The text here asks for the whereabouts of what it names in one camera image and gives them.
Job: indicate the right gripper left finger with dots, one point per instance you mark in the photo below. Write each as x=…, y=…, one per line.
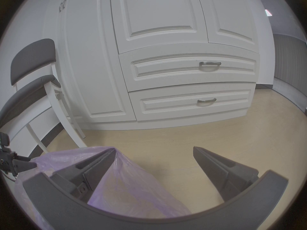
x=96, y=174

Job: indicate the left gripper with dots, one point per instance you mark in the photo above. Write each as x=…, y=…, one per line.
x=7, y=163

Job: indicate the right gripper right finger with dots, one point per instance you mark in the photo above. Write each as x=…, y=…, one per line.
x=215, y=171

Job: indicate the purple plastic bag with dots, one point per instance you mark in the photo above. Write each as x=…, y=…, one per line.
x=134, y=188

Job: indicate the white chair with grey padding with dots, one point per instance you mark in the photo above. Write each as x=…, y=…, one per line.
x=32, y=59

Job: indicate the white wardrobe with drawers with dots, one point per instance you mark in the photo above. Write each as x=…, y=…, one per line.
x=168, y=32

